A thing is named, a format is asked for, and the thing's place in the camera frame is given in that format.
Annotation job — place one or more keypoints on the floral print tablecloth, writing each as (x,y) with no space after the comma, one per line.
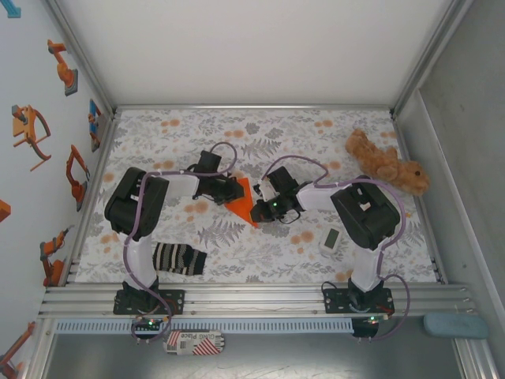
(177,130)

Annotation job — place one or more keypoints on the orange block wall sticker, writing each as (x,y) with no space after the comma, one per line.
(4,211)

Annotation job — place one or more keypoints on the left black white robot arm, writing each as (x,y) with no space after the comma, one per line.
(134,205)

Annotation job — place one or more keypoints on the blue orange machine wall sticker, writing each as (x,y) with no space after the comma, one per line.
(94,118)

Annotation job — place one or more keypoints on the blue shape wall sticker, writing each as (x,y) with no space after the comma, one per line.
(13,12)

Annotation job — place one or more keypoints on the brown teddy bear plush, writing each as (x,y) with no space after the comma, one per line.
(410,177)

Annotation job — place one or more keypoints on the wide aluminium base rail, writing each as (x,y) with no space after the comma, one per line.
(256,304)

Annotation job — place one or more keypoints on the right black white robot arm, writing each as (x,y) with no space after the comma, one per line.
(367,217)

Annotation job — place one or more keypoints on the white digital timer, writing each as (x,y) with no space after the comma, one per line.
(330,240)

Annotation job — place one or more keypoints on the aluminium frame post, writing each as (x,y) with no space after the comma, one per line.
(81,51)
(432,51)

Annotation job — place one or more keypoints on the blue-grey oval pad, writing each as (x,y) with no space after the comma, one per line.
(453,325)

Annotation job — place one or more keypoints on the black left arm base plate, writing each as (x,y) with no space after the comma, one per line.
(175,302)

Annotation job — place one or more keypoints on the orange grey gripper wall sticker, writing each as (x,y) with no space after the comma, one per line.
(23,126)

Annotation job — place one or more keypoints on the aluminium table side rail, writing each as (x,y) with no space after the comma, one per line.
(429,237)
(94,189)

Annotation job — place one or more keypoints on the thin aluminium frame rail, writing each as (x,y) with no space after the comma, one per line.
(252,107)

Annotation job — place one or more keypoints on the red white printed package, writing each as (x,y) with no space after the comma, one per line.
(197,343)

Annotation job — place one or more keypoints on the black white striped sock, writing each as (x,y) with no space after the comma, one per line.
(181,258)

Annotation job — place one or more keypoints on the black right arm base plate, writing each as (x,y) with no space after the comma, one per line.
(333,302)

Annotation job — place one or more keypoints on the small green-lit circuit board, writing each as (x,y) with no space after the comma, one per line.
(150,323)
(372,319)

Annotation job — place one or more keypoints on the orange cloth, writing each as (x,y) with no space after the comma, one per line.
(242,207)

